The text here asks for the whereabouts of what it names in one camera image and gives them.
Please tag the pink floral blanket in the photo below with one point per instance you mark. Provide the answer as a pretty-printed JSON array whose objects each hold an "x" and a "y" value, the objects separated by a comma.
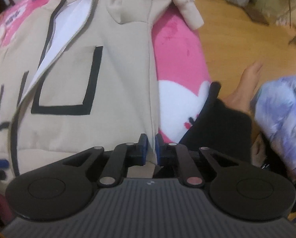
[{"x": 182, "y": 76}]

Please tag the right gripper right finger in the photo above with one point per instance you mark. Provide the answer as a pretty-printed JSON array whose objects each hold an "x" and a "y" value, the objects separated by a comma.
[{"x": 178, "y": 154}]

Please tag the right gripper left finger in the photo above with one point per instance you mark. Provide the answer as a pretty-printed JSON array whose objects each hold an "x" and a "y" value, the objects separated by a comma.
[{"x": 124, "y": 155}]

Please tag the beige zip hoodie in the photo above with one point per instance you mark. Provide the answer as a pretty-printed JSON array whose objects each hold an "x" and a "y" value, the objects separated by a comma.
[{"x": 79, "y": 74}]

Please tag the person right leg black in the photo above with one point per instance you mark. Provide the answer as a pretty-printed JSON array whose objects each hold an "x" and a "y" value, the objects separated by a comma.
[{"x": 225, "y": 124}]

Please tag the lavender patterned cloth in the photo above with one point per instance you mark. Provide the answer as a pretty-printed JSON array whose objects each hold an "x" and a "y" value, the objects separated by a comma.
[{"x": 274, "y": 109}]

